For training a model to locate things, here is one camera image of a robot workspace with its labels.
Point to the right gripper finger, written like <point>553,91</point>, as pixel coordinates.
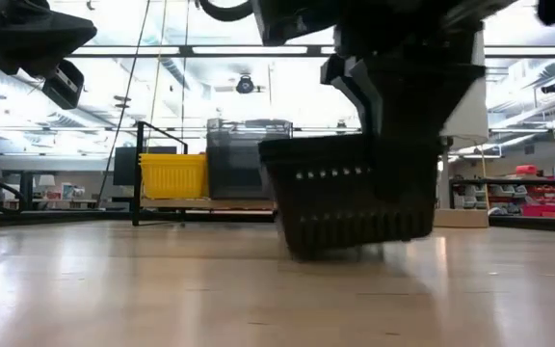
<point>354,82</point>
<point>412,120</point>

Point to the yellow slotted plastic basket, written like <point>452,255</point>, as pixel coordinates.
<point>174,176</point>

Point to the wooden shelf board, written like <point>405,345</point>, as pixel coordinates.
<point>186,204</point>

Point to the white column with beige base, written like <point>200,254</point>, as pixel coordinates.
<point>470,111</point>

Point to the black round ceiling device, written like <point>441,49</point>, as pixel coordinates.
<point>245,85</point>

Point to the small white table lamp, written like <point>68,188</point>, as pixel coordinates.
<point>46,180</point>

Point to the storage rack with red bins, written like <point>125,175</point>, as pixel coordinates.
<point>537,197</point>

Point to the dark computer monitor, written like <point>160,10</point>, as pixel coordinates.
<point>125,166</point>

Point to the black table border strip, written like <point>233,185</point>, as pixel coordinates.
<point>41,218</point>

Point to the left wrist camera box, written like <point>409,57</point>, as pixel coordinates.
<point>64,84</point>

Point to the black overhead frame bar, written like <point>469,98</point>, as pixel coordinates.
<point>186,50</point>

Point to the black metal shelf frame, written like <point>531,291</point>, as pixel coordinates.
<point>136,183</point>

